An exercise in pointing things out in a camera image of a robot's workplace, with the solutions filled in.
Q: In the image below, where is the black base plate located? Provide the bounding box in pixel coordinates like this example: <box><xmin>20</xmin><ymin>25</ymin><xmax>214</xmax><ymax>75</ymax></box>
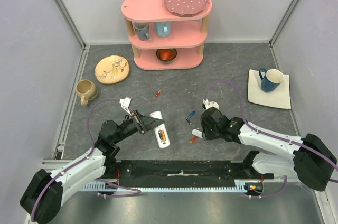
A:
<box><xmin>100</xmin><ymin>160</ymin><xmax>274</xmax><ymax>188</ymax></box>

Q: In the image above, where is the grey mug on shelf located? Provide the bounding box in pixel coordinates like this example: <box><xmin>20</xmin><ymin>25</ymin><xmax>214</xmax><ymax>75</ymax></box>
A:
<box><xmin>134</xmin><ymin>22</ymin><xmax>149</xmax><ymax>41</ymax></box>

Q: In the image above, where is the white cable duct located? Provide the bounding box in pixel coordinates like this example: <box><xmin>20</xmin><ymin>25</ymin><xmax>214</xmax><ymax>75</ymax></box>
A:
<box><xmin>80</xmin><ymin>181</ymin><xmax>262</xmax><ymax>194</ymax></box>

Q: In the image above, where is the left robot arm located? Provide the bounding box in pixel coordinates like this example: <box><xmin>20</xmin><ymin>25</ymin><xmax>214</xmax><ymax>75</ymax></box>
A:
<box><xmin>20</xmin><ymin>110</ymin><xmax>164</xmax><ymax>223</ymax></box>

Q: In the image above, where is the dark bowl on shelf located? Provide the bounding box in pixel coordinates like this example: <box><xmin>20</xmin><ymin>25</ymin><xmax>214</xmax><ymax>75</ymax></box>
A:
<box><xmin>156</xmin><ymin>49</ymin><xmax>177</xmax><ymax>64</ymax></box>

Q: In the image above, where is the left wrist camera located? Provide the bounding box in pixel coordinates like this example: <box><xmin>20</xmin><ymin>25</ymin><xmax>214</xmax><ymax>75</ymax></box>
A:
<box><xmin>119</xmin><ymin>97</ymin><xmax>132</xmax><ymax>115</ymax></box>

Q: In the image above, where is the red mug in bowl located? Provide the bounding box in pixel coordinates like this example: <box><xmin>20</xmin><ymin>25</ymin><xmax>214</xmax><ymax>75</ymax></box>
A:
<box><xmin>159</xmin><ymin>49</ymin><xmax>175</xmax><ymax>61</ymax></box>

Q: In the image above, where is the white remote control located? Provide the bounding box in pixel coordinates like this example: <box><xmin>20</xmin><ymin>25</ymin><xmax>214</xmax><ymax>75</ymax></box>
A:
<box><xmin>150</xmin><ymin>111</ymin><xmax>171</xmax><ymax>148</ymax></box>

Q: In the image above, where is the light blue mug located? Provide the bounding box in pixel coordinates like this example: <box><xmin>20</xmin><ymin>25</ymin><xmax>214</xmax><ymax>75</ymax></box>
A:
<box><xmin>155</xmin><ymin>22</ymin><xmax>171</xmax><ymax>38</ymax></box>

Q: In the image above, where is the dark blue mug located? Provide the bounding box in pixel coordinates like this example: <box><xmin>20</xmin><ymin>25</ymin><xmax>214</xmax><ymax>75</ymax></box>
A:
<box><xmin>258</xmin><ymin>68</ymin><xmax>284</xmax><ymax>92</ymax></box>

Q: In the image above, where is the white battery cover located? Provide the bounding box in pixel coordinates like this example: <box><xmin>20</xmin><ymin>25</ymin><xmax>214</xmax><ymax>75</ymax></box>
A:
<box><xmin>192</xmin><ymin>129</ymin><xmax>203</xmax><ymax>138</ymax></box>

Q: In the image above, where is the pink three-tier shelf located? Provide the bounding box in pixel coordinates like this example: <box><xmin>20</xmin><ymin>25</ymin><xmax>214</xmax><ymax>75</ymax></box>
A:
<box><xmin>121</xmin><ymin>0</ymin><xmax>212</xmax><ymax>70</ymax></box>

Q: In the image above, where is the red orange battery near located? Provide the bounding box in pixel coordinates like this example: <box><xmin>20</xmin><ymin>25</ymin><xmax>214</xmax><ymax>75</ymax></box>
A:
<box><xmin>190</xmin><ymin>136</ymin><xmax>198</xmax><ymax>144</ymax></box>

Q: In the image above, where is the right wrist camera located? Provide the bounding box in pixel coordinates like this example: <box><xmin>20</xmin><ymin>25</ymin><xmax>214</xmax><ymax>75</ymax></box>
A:
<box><xmin>202</xmin><ymin>99</ymin><xmax>219</xmax><ymax>109</ymax></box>

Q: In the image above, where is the pink dotted plate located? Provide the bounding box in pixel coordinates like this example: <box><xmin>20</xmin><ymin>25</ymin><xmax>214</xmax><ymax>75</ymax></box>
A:
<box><xmin>163</xmin><ymin>0</ymin><xmax>210</xmax><ymax>17</ymax></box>

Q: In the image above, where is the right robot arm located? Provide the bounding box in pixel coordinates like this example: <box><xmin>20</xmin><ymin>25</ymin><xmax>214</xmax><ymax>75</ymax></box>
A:
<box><xmin>201</xmin><ymin>107</ymin><xmax>337</xmax><ymax>191</ymax></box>

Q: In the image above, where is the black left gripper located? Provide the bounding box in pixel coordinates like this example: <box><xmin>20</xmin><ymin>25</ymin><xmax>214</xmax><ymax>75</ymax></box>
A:
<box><xmin>112</xmin><ymin>108</ymin><xmax>164</xmax><ymax>144</ymax></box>

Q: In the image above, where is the yellow floral plate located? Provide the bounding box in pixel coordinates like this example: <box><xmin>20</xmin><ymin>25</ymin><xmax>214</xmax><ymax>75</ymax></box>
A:
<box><xmin>95</xmin><ymin>55</ymin><xmax>130</xmax><ymax>85</ymax></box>

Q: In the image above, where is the white square plate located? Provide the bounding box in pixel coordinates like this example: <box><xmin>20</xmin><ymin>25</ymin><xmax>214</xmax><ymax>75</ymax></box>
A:
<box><xmin>248</xmin><ymin>69</ymin><xmax>291</xmax><ymax>110</ymax></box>

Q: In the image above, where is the beige mug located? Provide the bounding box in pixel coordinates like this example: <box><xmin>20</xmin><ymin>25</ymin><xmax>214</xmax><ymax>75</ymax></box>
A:
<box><xmin>76</xmin><ymin>79</ymin><xmax>98</xmax><ymax>107</ymax></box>

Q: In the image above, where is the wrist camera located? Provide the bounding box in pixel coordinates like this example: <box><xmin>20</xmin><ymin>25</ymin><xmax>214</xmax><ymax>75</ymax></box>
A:
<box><xmin>202</xmin><ymin>99</ymin><xmax>219</xmax><ymax>109</ymax></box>
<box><xmin>119</xmin><ymin>97</ymin><xmax>132</xmax><ymax>115</ymax></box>

